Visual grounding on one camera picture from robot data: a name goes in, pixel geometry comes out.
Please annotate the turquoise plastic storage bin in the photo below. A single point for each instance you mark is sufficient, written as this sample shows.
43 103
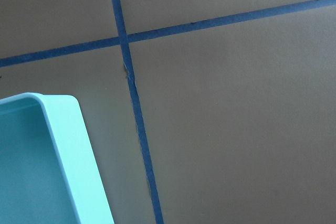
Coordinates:
48 170

